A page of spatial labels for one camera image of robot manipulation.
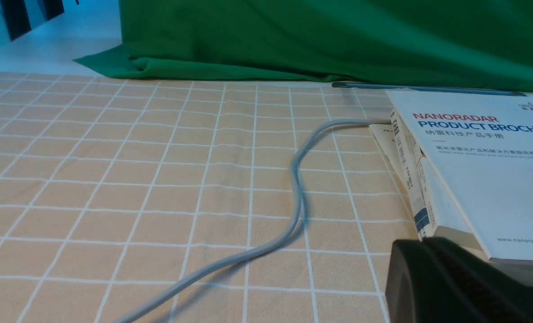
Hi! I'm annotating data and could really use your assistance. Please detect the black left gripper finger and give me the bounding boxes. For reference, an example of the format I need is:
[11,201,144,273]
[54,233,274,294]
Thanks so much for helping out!
[385,238,533,323]

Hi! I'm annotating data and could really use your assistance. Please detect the white Nanoradar product brochure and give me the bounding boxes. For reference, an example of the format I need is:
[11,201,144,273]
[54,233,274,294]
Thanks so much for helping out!
[387,90,533,264]

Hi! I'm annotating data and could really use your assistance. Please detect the green backdrop cloth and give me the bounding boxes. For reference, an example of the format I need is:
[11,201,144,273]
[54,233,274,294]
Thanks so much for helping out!
[76,0,533,92]

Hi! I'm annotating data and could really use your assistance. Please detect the beige checkered tablecloth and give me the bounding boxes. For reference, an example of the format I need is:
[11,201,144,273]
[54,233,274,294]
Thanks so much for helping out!
[0,72,417,323]

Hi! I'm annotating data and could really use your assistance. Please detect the grey power cable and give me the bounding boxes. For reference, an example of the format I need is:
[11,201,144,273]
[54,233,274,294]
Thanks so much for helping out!
[109,118,392,323]

